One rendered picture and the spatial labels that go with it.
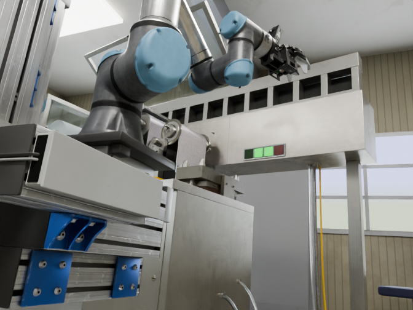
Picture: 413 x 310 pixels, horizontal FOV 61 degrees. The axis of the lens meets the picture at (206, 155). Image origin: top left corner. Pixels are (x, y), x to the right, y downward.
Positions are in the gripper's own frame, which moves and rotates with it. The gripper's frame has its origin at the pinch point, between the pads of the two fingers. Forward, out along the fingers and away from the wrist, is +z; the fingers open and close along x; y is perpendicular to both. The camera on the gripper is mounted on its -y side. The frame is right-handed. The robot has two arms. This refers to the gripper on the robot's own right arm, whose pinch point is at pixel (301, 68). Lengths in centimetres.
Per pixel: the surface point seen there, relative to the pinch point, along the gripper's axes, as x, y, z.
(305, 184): -153, -49, 244
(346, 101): -13, -18, 61
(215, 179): -68, 16, 24
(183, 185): -57, 28, -4
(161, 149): -91, -3, 7
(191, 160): -86, 1, 24
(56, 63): -384, -236, 28
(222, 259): -68, 54, 27
